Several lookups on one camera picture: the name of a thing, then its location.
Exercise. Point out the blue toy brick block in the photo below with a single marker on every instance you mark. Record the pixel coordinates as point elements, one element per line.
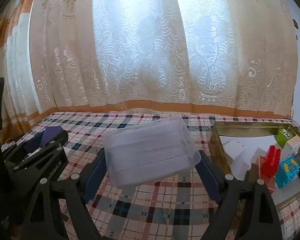
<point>287,170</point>

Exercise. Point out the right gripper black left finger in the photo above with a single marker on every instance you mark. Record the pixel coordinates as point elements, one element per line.
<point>43,219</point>

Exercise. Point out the metal flower wall hook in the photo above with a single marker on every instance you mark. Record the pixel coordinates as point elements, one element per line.
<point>295,25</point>

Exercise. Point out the purple rectangular block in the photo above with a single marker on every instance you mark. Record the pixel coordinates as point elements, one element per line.
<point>49,134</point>

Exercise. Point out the gold metal tin tray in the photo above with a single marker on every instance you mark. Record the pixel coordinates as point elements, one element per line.
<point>235,146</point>

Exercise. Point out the cream lace curtain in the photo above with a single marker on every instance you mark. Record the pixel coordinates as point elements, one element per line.
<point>225,57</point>

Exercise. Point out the clear plastic lidded box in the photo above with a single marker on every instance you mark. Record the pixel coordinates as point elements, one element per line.
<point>149,152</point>

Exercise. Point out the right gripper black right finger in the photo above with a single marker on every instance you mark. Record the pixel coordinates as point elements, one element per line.
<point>259,220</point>

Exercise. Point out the red toy brick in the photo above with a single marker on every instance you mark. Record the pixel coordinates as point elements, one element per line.
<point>270,164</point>

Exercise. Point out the white box with red label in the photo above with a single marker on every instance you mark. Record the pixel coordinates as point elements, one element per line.
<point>291,147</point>

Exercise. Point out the green toy block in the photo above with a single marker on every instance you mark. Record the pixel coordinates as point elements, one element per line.
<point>283,136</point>

